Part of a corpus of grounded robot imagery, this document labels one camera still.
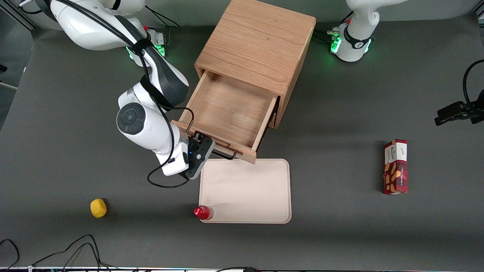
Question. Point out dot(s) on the wooden drawer cabinet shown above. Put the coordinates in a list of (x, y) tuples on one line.
[(261, 41)]

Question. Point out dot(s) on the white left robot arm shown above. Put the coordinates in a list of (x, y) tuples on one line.
[(359, 34)]

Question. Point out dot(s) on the red capped bottle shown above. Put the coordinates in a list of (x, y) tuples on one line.
[(202, 212)]

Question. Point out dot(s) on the silver aluminium frame bar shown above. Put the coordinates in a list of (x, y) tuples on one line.
[(19, 17)]

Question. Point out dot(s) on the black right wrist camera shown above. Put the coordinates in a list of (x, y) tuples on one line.
[(199, 136)]

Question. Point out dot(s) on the yellow lemon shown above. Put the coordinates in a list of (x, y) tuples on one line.
[(98, 208)]

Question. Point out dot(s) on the red snack box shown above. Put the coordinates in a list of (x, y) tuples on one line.
[(396, 170)]

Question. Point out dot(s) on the beige plastic tray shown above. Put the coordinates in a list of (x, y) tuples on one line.
[(245, 190)]

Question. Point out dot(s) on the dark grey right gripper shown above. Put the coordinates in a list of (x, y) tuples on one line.
[(194, 147)]

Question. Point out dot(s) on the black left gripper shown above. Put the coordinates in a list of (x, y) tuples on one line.
[(474, 112)]

